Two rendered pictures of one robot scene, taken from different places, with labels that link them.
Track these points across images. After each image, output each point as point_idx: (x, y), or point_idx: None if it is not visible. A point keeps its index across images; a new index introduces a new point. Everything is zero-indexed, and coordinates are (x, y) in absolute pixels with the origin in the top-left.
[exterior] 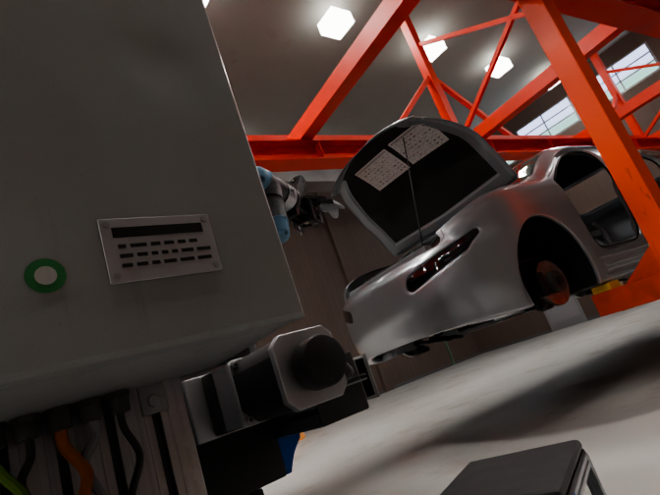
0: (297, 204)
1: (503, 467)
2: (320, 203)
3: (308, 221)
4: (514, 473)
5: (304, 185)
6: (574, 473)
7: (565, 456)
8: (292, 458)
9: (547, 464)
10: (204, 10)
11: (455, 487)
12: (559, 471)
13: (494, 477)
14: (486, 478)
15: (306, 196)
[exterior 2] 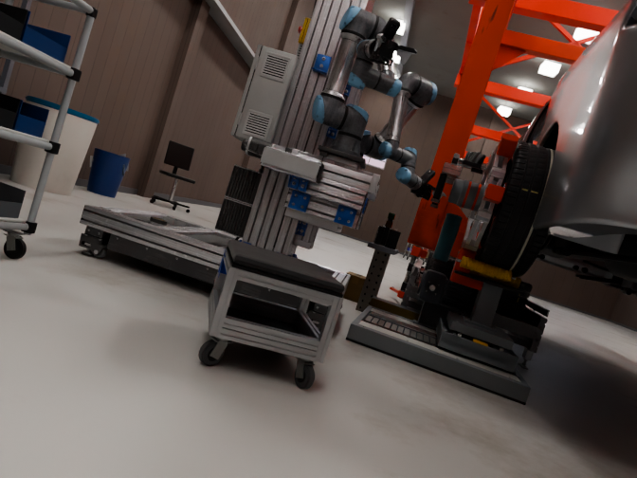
0: (370, 53)
1: (289, 263)
2: None
3: (376, 60)
4: (272, 255)
5: (386, 27)
6: (229, 253)
7: (238, 248)
8: (288, 182)
9: (249, 249)
10: (250, 69)
11: (316, 267)
12: (235, 243)
13: (287, 260)
14: (294, 262)
15: None
